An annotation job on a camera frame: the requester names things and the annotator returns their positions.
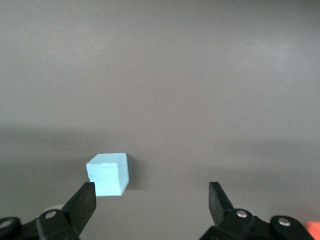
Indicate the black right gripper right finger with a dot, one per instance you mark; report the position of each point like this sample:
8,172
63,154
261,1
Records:
221,207

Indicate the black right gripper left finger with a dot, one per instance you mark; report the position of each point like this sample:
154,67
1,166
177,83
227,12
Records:
80,210

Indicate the light blue foam block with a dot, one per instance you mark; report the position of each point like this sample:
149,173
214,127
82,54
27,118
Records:
110,175

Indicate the orange foam block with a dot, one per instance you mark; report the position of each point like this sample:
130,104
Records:
313,230

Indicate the dark grey table mat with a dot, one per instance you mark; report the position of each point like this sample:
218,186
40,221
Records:
175,87

